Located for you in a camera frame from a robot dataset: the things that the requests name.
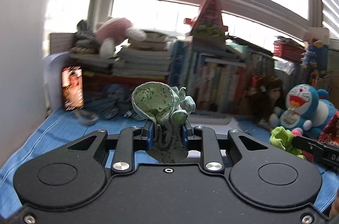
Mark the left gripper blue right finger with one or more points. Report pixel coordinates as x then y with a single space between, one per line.
186 134

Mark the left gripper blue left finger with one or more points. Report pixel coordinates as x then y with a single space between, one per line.
148 135

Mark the pale green patterned scrunchie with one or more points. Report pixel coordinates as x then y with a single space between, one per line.
168 108

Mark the pink scrunchie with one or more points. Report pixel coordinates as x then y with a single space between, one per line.
297 132

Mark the lime green scrunchie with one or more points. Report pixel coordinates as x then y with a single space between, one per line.
282 138

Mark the red patterned cloth bag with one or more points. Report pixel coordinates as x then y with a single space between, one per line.
330 133

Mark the white shallow cardboard tray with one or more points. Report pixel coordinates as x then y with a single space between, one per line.
221 124

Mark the blue Doraemon plush toy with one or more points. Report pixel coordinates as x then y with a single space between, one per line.
307 109

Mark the row of upright books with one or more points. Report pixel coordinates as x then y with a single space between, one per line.
215 77

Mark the brown haired doll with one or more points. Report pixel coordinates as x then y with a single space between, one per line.
269 95

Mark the stack of flat books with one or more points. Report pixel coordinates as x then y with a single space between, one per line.
149 58

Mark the blue checked cloth mat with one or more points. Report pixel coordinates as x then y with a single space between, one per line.
61 128

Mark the blue cardboard box with duck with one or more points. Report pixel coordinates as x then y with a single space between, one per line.
316 55

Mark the smartphone with lit screen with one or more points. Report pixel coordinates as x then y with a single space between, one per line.
72 88

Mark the red triangular house tin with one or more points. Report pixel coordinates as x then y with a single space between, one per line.
208 24

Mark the small red basket on books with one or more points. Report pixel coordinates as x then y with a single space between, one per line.
288 51

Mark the pink mushroom plush toy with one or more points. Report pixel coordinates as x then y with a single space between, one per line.
113 32

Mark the grey elephant plush toy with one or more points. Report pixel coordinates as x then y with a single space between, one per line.
84 39

